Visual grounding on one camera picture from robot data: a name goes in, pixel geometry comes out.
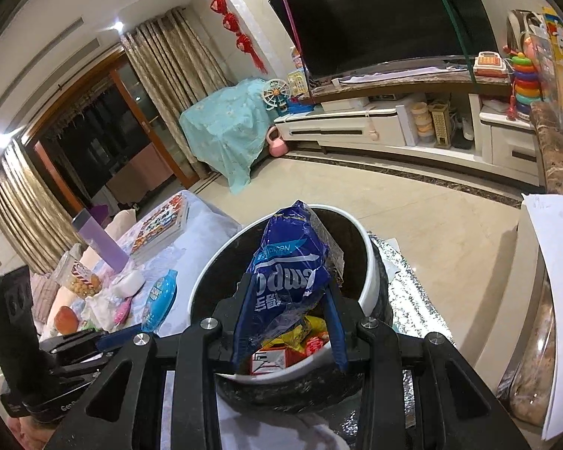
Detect pink kettlebell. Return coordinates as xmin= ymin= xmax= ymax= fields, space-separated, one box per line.
xmin=266 ymin=126 xmax=290 ymax=158

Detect pink small wrapper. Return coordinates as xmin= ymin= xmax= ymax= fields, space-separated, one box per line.
xmin=114 ymin=297 xmax=134 ymax=326

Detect white paper sheets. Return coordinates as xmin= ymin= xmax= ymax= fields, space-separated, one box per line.
xmin=521 ymin=192 xmax=563 ymax=441

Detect light blue snack packet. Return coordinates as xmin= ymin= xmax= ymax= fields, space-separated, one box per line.
xmin=141 ymin=269 xmax=178 ymax=333

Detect yellow green toy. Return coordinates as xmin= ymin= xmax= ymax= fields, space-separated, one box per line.
xmin=287 ymin=70 xmax=309 ymax=99

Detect yellow slotted box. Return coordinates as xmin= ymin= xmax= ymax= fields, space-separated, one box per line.
xmin=429 ymin=103 xmax=452 ymax=147

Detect red apple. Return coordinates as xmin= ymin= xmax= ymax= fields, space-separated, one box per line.
xmin=54 ymin=306 xmax=80 ymax=336

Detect red heart hanging decoration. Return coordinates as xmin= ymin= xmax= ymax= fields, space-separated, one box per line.
xmin=201 ymin=0 xmax=269 ymax=75

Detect dark blue plastic wrapper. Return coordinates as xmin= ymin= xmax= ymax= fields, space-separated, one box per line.
xmin=239 ymin=200 xmax=345 ymax=362

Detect white red carton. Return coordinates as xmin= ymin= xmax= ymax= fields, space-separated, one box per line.
xmin=248 ymin=342 xmax=292 ymax=376

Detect yellow snack packet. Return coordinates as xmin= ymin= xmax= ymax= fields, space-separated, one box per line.
xmin=274 ymin=316 xmax=329 ymax=352

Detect red snack packet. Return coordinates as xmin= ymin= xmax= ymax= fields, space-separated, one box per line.
xmin=300 ymin=330 xmax=331 ymax=356

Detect black flat television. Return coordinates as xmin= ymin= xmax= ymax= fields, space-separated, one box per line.
xmin=268 ymin=0 xmax=498 ymax=90

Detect striped pink pillow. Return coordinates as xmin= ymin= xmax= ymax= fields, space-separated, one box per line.
xmin=30 ymin=272 xmax=52 ymax=310

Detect white trash bin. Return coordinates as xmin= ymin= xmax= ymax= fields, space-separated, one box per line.
xmin=188 ymin=204 xmax=392 ymax=413

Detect stack of colourful books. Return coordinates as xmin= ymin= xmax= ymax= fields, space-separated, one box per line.
xmin=129 ymin=192 xmax=191 ymax=261

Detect wooden sliding glass door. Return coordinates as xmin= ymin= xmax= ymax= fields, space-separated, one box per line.
xmin=21 ymin=51 xmax=200 ymax=212

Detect white ferris wheel toy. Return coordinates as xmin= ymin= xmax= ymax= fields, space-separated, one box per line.
xmin=261 ymin=77 xmax=289 ymax=113

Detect rainbow stacking ring toy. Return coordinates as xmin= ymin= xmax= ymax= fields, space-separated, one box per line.
xmin=504 ymin=47 xmax=542 ymax=120

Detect black bin bag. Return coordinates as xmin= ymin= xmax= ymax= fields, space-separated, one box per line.
xmin=190 ymin=206 xmax=395 ymax=416

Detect purple bottle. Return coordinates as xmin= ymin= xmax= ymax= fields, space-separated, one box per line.
xmin=72 ymin=211 xmax=129 ymax=273

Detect marble side table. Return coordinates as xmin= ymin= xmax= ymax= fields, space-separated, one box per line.
xmin=528 ymin=100 xmax=563 ymax=195

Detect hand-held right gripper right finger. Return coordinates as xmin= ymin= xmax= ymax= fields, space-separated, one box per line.
xmin=325 ymin=285 xmax=520 ymax=450

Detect ceiling air vent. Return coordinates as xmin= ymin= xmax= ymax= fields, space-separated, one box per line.
xmin=26 ymin=37 xmax=101 ymax=120
xmin=0 ymin=16 xmax=85 ymax=108

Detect teal cloth cover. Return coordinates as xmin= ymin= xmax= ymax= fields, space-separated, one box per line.
xmin=178 ymin=77 xmax=275 ymax=195

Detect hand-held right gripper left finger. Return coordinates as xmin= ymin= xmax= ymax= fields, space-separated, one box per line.
xmin=75 ymin=278 xmax=255 ymax=450

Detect silver foil mat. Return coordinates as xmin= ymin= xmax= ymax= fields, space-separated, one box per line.
xmin=366 ymin=237 xmax=447 ymax=432

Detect person's left hand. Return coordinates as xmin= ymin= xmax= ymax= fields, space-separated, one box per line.
xmin=2 ymin=415 xmax=65 ymax=450

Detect gold curtain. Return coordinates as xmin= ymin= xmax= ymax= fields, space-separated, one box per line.
xmin=120 ymin=6 xmax=233 ymax=118
xmin=0 ymin=138 xmax=83 ymax=275

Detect pink ribbon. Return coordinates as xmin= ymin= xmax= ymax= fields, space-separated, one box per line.
xmin=280 ymin=0 xmax=316 ymax=104

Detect stacked yellow white containers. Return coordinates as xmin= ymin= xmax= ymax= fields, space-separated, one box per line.
xmin=410 ymin=102 xmax=428 ymax=146

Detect toy cash register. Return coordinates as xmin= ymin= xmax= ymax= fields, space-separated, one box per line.
xmin=474 ymin=51 xmax=505 ymax=77

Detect white tissue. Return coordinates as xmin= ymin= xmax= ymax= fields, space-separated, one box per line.
xmin=82 ymin=286 xmax=127 ymax=331

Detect clear jar of snack balls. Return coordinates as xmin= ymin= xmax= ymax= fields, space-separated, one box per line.
xmin=56 ymin=250 xmax=104 ymax=298

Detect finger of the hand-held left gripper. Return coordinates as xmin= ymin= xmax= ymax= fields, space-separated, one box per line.
xmin=40 ymin=328 xmax=144 ymax=356
xmin=51 ymin=349 xmax=123 ymax=377

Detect white television cabinet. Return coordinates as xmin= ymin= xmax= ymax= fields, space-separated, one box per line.
xmin=274 ymin=63 xmax=545 ymax=188

